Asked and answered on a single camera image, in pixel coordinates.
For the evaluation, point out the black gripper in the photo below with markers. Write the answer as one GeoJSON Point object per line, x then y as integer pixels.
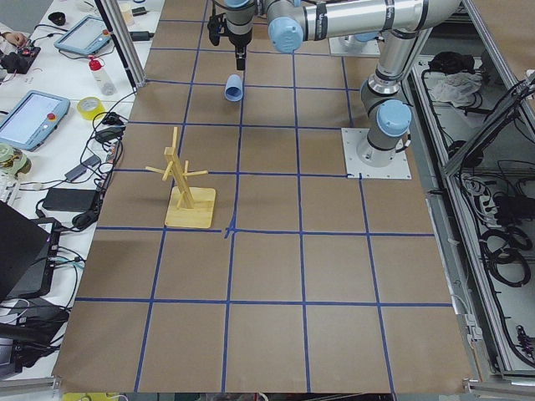
{"type": "Point", "coordinates": [239, 40]}

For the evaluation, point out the white plastic cup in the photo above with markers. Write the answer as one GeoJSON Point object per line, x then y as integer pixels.
{"type": "Point", "coordinates": [234, 88]}

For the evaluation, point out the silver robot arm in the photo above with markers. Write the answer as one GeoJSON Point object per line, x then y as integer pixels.
{"type": "Point", "coordinates": [290, 24]}
{"type": "Point", "coordinates": [233, 20]}

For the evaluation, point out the red cap squeeze bottle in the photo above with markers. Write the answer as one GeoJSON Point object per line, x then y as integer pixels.
{"type": "Point", "coordinates": [101, 77]}

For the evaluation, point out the far teach pendant tablet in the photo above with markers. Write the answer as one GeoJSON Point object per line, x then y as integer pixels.
{"type": "Point", "coordinates": [86, 37]}

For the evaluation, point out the teach pendant tablet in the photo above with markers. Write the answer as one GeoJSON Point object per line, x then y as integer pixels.
{"type": "Point", "coordinates": [33, 119]}
{"type": "Point", "coordinates": [86, 37]}

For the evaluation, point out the yellow tape roll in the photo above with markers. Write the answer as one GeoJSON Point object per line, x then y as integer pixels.
{"type": "Point", "coordinates": [90, 107]}

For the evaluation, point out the wooden mug tree stand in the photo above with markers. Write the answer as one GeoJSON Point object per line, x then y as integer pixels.
{"type": "Point", "coordinates": [189, 207]}

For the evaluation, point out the white crumpled cloth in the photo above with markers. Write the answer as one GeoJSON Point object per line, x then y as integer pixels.
{"type": "Point", "coordinates": [457, 89]}

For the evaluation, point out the near teach pendant tablet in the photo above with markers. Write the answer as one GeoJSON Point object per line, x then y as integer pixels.
{"type": "Point", "coordinates": [33, 119]}

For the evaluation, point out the black power adapter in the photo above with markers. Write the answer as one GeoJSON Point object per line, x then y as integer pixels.
{"type": "Point", "coordinates": [71, 200]}

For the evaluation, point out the black laptop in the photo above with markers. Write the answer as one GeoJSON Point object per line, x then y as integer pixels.
{"type": "Point", "coordinates": [28, 247]}

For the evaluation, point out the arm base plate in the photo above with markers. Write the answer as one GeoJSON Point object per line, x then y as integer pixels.
{"type": "Point", "coordinates": [362, 161]}
{"type": "Point", "coordinates": [350, 46]}

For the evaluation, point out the aluminium frame post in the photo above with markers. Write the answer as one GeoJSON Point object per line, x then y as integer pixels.
{"type": "Point", "coordinates": [109, 11]}

